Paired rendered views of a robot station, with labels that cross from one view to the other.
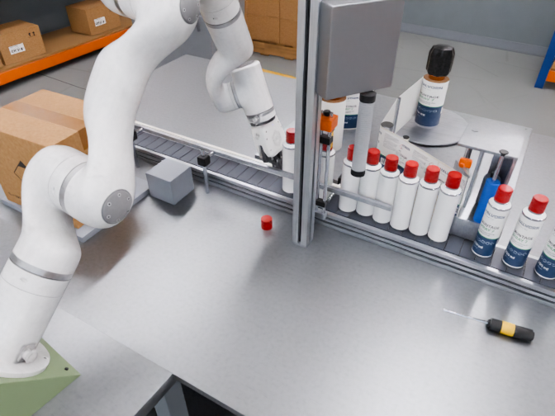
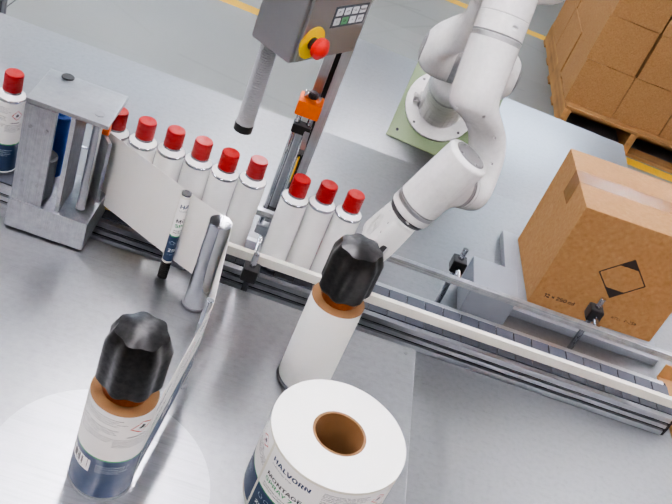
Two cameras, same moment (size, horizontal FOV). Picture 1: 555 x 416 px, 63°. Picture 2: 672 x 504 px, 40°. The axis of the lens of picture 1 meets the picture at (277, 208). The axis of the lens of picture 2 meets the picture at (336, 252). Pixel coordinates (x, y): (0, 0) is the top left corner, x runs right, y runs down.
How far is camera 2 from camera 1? 2.46 m
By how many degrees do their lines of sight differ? 98
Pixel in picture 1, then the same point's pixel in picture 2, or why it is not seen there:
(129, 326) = (382, 161)
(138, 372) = (347, 132)
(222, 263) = not seen: hidden behind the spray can
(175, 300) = (362, 179)
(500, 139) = (66, 95)
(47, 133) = (599, 167)
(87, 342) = (402, 152)
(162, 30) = not seen: outside the picture
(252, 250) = not seen: hidden behind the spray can
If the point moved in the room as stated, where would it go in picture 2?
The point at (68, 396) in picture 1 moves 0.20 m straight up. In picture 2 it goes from (381, 124) to (409, 59)
